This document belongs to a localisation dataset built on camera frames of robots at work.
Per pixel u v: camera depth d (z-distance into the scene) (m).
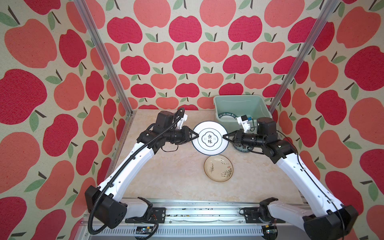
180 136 0.62
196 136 0.69
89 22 0.74
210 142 0.69
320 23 0.75
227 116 1.14
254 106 1.11
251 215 0.73
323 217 0.38
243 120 0.67
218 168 0.91
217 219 0.74
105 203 0.38
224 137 0.69
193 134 0.69
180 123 0.65
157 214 0.75
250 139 0.60
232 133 0.67
